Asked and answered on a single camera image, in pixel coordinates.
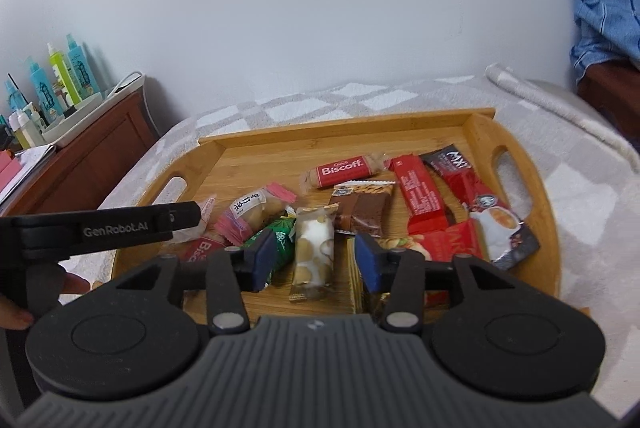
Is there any green candy packet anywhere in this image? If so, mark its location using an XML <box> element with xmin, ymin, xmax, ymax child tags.
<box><xmin>242</xmin><ymin>215</ymin><xmax>297</xmax><ymax>287</ymax></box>

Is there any clear white spotted pastry packet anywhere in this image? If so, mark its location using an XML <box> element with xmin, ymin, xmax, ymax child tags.
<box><xmin>288</xmin><ymin>203</ymin><xmax>340</xmax><ymax>304</ymax></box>

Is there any red mixed nuts packet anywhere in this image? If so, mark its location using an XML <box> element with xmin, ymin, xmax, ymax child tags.
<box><xmin>349</xmin><ymin>221</ymin><xmax>487</xmax><ymax>311</ymax></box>

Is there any stack of papers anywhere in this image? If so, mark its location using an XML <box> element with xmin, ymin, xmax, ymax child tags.
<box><xmin>0</xmin><ymin>143</ymin><xmax>57</xmax><ymax>205</ymax></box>

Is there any yellow-green spray bottle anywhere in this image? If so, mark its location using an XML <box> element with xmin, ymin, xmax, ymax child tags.
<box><xmin>47</xmin><ymin>42</ymin><xmax>72</xmax><ymax>108</ymax></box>

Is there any red coffee stick packet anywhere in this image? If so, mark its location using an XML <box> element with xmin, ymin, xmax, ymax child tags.
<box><xmin>419</xmin><ymin>147</ymin><xmax>542</xmax><ymax>271</ymax></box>

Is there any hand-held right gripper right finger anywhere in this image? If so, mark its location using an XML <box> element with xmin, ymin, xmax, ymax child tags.
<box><xmin>353</xmin><ymin>232</ymin><xmax>527</xmax><ymax>335</ymax></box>

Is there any person's left hand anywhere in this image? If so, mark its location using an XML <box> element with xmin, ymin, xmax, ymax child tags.
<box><xmin>0</xmin><ymin>271</ymin><xmax>94</xmax><ymax>332</ymax></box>

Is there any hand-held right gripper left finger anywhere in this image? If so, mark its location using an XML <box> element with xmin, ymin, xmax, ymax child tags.
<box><xmin>107</xmin><ymin>228</ymin><xmax>277</xmax><ymax>335</ymax></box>

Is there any pink box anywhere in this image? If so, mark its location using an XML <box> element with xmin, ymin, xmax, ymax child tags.
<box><xmin>0</xmin><ymin>150</ymin><xmax>24</xmax><ymax>195</ymax></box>

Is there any dark red wooden bench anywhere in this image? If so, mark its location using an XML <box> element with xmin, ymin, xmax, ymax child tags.
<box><xmin>576</xmin><ymin>60</ymin><xmax>640</xmax><ymax>140</ymax></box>

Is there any white plastic organizer tray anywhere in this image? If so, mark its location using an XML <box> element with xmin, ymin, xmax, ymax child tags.
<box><xmin>41</xmin><ymin>71</ymin><xmax>147</xmax><ymax>147</ymax></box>

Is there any brown chocolate snack packet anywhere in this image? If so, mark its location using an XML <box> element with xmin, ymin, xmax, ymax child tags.
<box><xmin>329</xmin><ymin>181</ymin><xmax>397</xmax><ymax>237</ymax></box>

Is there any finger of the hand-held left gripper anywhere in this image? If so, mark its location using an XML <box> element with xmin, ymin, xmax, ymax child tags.
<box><xmin>169</xmin><ymin>201</ymin><xmax>203</xmax><ymax>235</ymax></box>

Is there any red wafer bar packet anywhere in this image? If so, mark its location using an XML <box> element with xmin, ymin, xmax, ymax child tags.
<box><xmin>387</xmin><ymin>154</ymin><xmax>452</xmax><ymax>237</ymax></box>

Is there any brown wooden cabinet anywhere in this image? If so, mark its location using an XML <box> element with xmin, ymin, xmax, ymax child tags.
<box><xmin>0</xmin><ymin>89</ymin><xmax>162</xmax><ymax>218</ymax></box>

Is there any small red biscuit packet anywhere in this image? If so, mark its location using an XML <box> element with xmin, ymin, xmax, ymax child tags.
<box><xmin>181</xmin><ymin>235</ymin><xmax>227</xmax><ymax>265</ymax></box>
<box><xmin>301</xmin><ymin>153</ymin><xmax>389</xmax><ymax>195</ymax></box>

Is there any pink and white pastry packet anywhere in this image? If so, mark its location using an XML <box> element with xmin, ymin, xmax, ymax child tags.
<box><xmin>214</xmin><ymin>181</ymin><xmax>299</xmax><ymax>246</ymax></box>
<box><xmin>172</xmin><ymin>195</ymin><xmax>218</xmax><ymax>242</ymax></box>

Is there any wooden tray with handles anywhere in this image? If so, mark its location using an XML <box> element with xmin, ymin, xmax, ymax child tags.
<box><xmin>111</xmin><ymin>107</ymin><xmax>562</xmax><ymax>315</ymax></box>

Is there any teal spray bottle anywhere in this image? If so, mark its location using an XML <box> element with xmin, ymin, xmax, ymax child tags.
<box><xmin>3</xmin><ymin>77</ymin><xmax>26</xmax><ymax>111</ymax></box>
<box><xmin>27</xmin><ymin>57</ymin><xmax>57</xmax><ymax>123</ymax></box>
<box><xmin>66</xmin><ymin>33</ymin><xmax>94</xmax><ymax>103</ymax></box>

